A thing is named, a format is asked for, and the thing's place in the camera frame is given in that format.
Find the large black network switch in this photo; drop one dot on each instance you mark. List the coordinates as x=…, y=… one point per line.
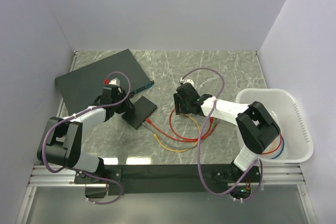
x=79, y=88

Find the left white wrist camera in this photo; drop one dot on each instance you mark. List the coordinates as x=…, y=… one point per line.
x=114, y=81

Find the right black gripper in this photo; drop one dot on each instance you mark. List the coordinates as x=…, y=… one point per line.
x=178, y=100

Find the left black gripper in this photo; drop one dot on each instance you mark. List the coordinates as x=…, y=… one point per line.
x=127, y=105

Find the aluminium frame rail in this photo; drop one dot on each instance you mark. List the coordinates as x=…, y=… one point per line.
x=290, y=174

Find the small black box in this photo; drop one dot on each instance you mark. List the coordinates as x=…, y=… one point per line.
x=142, y=109

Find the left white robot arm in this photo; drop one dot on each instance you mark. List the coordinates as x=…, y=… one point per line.
x=62, y=139

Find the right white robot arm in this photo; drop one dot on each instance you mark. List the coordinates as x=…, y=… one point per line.
x=255, y=124

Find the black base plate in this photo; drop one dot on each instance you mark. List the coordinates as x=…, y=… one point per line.
x=141, y=179

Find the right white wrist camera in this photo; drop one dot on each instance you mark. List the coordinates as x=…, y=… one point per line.
x=184, y=81

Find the white plastic bin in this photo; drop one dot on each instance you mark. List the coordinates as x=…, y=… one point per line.
x=285, y=110

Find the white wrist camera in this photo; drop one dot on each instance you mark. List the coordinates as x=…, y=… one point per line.
x=184, y=81
x=114, y=81

